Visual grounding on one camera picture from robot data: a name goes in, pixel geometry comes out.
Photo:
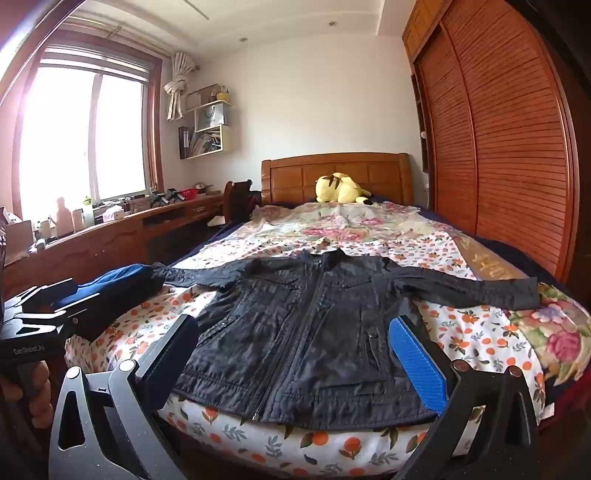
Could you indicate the black devices on desk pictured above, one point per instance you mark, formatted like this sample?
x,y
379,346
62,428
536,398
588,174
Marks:
x,y
164,197

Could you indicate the golden brown cloth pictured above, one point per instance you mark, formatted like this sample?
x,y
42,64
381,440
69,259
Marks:
x,y
489,263

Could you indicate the wooden chair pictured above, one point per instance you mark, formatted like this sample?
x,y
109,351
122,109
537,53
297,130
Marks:
x,y
235,198

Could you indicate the wooden slatted wardrobe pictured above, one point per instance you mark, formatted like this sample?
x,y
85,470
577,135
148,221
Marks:
x,y
498,138

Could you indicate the floral blanket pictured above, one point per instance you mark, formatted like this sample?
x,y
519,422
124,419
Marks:
x,y
351,221

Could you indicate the white paper bag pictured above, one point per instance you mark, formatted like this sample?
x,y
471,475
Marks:
x,y
210,117

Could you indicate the white bottle with green cap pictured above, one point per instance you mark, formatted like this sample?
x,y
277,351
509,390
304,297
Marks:
x,y
87,214

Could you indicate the yellow plush toy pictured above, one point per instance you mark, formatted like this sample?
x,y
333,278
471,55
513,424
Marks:
x,y
337,187

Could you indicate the tied beige curtain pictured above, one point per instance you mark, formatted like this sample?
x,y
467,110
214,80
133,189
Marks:
x,y
178,87

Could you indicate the window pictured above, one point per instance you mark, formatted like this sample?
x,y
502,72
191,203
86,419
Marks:
x,y
69,138

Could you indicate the wooden headboard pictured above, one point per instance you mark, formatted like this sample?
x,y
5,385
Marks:
x,y
295,177

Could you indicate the cardboard box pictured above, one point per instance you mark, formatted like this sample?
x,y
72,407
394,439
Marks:
x,y
18,237

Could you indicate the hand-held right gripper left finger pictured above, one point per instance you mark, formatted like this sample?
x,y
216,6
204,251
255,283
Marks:
x,y
175,346

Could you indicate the dark blue garment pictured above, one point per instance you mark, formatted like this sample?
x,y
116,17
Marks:
x,y
115,279

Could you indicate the cream wall shelf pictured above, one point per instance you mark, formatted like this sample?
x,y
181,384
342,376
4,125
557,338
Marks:
x,y
226,141

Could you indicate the red basket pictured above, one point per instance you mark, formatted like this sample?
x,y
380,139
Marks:
x,y
188,194

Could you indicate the person's left hand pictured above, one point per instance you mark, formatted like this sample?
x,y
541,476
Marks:
x,y
44,387

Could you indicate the black jacket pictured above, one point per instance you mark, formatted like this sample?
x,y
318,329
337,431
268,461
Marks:
x,y
300,332

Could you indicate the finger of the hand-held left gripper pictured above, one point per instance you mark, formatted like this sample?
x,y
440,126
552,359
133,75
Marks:
x,y
46,290
55,321

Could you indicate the wooden desk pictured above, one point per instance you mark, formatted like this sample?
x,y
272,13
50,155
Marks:
x,y
115,240

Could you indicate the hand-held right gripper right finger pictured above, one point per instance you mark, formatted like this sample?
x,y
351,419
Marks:
x,y
415,364

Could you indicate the tissue box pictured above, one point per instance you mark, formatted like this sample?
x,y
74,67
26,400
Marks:
x,y
112,214

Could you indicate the bed with orange-print sheet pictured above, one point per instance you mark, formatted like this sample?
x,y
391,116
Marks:
x,y
323,443

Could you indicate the black file folders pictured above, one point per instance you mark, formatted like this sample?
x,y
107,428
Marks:
x,y
183,142

